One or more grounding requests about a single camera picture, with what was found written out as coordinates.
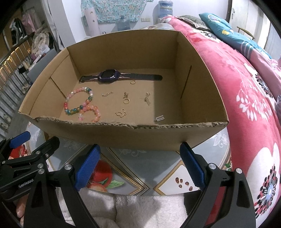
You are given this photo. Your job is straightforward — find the dark purple smart watch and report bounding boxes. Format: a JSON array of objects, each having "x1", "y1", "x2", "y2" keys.
[{"x1": 79, "y1": 69, "x2": 163, "y2": 83}]

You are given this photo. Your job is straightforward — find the brown cardboard box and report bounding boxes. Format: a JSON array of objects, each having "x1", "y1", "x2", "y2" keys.
[{"x1": 19, "y1": 30, "x2": 229, "y2": 151}]

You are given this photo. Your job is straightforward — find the grey storage box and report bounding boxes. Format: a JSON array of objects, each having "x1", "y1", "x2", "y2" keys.
[{"x1": 27, "y1": 49, "x2": 58, "y2": 84}]

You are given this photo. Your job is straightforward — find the hanging clothes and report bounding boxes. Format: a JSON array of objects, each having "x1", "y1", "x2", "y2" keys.
[{"x1": 9, "y1": 8, "x2": 42, "y2": 45}]

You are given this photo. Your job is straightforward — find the small silver abacus charm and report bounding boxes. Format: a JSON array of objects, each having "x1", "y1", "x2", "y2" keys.
[{"x1": 154, "y1": 115, "x2": 165, "y2": 122}]

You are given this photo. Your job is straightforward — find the white cylinder tube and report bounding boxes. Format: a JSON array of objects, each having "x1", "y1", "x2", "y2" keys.
[{"x1": 84, "y1": 7, "x2": 100, "y2": 37}]

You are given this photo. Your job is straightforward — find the white fluffy cloth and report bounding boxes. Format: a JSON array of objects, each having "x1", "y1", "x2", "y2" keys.
[{"x1": 55, "y1": 188, "x2": 190, "y2": 228}]

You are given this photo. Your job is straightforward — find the pink floral blanket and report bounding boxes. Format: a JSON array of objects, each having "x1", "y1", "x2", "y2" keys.
[{"x1": 163, "y1": 16, "x2": 280, "y2": 227}]

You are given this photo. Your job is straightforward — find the teal patterned pillow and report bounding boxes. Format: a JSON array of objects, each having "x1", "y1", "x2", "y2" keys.
[{"x1": 199, "y1": 12, "x2": 272, "y2": 59}]

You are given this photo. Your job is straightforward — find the pink orange bead bracelet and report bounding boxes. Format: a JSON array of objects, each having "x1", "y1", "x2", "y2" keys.
[{"x1": 77, "y1": 104, "x2": 102, "y2": 123}]

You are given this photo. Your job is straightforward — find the metal stair railing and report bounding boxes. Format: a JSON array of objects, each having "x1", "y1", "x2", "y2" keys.
[{"x1": 1, "y1": 33, "x2": 34, "y2": 139}]

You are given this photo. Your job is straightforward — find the left hand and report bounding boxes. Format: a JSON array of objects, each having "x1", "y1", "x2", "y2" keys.
[{"x1": 16, "y1": 194, "x2": 29, "y2": 219}]

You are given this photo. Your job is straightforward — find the blue water dispenser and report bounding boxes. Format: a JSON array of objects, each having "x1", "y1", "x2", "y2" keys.
[{"x1": 156, "y1": 1, "x2": 173, "y2": 24}]

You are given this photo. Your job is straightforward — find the gold earring with tag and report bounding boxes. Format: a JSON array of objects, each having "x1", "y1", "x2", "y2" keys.
[{"x1": 141, "y1": 92, "x2": 151, "y2": 105}]

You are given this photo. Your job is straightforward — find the multicolour bead bracelet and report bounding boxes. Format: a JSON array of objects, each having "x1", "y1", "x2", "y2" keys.
[{"x1": 63, "y1": 86, "x2": 94, "y2": 116}]

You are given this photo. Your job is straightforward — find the gold butterfly pendant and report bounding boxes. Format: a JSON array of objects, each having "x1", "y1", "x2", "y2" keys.
[{"x1": 115, "y1": 108, "x2": 127, "y2": 118}]

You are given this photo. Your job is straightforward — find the teal patterned hanging cloth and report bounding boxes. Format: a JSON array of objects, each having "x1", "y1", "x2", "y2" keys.
[{"x1": 80, "y1": 0, "x2": 152, "y2": 23}]

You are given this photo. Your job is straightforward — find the clear water bottle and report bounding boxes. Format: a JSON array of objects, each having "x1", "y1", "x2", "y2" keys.
[{"x1": 116, "y1": 15, "x2": 131, "y2": 31}]

